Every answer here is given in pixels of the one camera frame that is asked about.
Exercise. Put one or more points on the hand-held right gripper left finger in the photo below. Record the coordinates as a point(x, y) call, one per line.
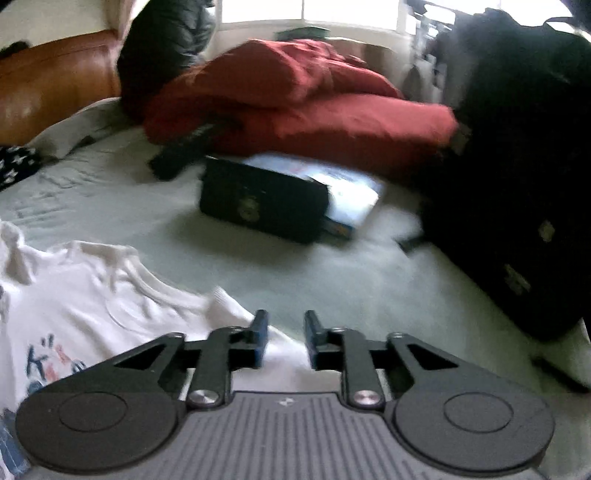
point(261, 332)

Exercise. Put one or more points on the white bear-print t-shirt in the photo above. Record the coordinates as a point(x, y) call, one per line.
point(115, 314)

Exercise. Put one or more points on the blue flat box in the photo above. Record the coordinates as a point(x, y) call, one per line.
point(351, 189)

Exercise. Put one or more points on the dark mouse-emblem pouch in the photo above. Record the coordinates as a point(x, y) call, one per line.
point(263, 198)

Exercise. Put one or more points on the brown leather headboard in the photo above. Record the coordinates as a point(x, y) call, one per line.
point(51, 78)

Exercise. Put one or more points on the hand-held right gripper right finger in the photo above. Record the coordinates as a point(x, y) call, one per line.
point(313, 332)

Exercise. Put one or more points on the red duvet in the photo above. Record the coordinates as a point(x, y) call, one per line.
point(300, 92)

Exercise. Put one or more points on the black backpack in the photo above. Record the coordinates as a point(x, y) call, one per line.
point(508, 161)

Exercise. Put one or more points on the grey pillow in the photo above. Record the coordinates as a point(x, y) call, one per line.
point(83, 124)

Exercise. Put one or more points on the black elongated case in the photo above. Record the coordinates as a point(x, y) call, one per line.
point(173, 159)

